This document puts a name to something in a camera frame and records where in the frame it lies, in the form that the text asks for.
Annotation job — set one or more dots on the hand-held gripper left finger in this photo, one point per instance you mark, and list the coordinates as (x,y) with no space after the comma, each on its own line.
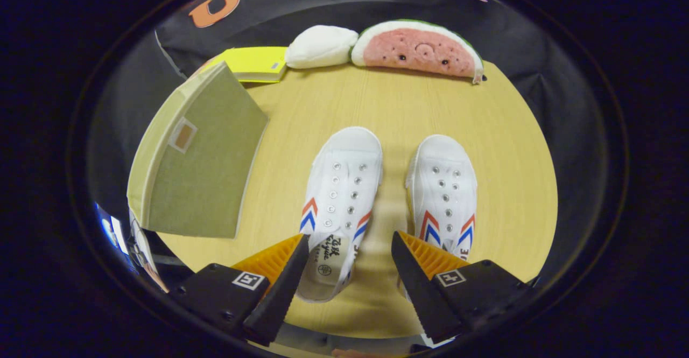
(285,288)

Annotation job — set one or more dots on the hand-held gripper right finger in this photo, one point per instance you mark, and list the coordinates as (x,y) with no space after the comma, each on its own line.
(417,288)

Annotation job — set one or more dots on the white canvas shoe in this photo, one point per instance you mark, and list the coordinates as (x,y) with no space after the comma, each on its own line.
(344,185)
(444,185)

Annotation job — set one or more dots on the beige fabric storage box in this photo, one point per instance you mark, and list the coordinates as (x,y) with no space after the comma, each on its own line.
(210,169)

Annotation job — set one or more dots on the blue printed board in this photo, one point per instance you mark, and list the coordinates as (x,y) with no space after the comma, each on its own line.
(115,234)

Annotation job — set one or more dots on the yellow book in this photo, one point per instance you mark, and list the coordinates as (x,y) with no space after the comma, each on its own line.
(255,62)

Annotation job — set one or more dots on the watermelon slice plush toy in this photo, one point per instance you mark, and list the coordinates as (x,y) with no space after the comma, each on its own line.
(417,51)

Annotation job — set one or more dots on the white plush toy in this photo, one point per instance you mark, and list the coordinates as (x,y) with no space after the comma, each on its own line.
(320,47)

